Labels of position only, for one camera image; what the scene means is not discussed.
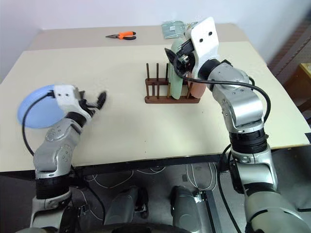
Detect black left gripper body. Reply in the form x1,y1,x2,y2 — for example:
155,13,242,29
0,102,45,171
78,95,98,115

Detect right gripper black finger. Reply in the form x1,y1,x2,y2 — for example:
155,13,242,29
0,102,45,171
173,62,187,79
164,48,179,65

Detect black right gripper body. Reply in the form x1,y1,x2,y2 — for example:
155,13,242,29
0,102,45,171
175,39,196,76

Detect green plate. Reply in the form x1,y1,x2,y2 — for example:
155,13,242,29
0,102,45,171
170,38,189,100

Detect blue plate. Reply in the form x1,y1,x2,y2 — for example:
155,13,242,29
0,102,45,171
17,84,65,129

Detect wooden dish rack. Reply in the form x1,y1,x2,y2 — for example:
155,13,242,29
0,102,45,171
144,62,201,104

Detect clear bag of metal parts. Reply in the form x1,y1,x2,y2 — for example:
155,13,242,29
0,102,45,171
161,20,198,39

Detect pink plate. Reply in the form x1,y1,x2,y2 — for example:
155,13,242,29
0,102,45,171
189,77,207,99

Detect dark grey rounded shape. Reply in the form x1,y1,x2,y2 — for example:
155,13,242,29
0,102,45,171
170,185,203,230
104,186,149,226

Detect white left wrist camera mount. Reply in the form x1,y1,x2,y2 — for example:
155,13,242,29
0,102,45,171
53,84,93,120

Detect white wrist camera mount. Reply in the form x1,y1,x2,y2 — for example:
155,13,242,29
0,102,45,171
190,17,220,81
53,84,93,120

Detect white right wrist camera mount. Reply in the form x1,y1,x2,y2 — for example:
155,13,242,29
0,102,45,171
190,17,220,81

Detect orange-handled pliers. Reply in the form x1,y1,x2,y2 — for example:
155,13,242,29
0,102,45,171
105,31,137,41

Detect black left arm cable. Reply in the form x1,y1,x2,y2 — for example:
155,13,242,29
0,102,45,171
21,90,56,156

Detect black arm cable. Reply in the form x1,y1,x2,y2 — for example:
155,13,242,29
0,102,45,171
21,90,56,156
182,74,272,122

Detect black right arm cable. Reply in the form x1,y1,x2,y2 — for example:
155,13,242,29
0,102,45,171
182,74,272,122

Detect white floor cable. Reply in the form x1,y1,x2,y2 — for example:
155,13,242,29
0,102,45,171
84,163,218,191

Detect black metal floor frame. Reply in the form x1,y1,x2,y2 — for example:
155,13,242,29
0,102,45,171
194,190,223,233

